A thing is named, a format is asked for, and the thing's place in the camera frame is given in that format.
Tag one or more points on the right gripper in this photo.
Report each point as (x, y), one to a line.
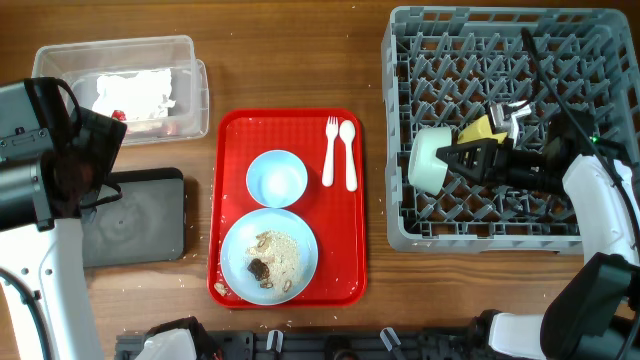
(482, 152)

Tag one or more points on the yellow plastic cup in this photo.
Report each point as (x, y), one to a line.
(480, 129)

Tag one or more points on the mint green bowl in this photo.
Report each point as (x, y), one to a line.
(426, 172)

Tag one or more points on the light blue bowl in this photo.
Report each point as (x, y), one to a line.
(276, 179)

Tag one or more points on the white napkin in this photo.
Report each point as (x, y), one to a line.
(147, 95)

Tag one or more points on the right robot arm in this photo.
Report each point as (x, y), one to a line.
(581, 323)

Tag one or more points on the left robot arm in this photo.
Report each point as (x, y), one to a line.
(55, 157)

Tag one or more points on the grey dishwasher rack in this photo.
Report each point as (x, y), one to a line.
(445, 67)

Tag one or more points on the white plastic spoon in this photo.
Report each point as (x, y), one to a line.
(347, 134)

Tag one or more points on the red serving tray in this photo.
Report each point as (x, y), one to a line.
(335, 215)

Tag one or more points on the white plastic fork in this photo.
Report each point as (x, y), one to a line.
(331, 132)

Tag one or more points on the light blue plate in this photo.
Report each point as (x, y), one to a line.
(283, 241)

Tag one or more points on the dark food scrap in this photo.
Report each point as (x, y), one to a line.
(259, 269)

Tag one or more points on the clear plastic bin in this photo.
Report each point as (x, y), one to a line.
(81, 64)

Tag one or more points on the black tray bin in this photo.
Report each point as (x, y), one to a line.
(146, 225)

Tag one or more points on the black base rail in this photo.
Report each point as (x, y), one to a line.
(309, 346)

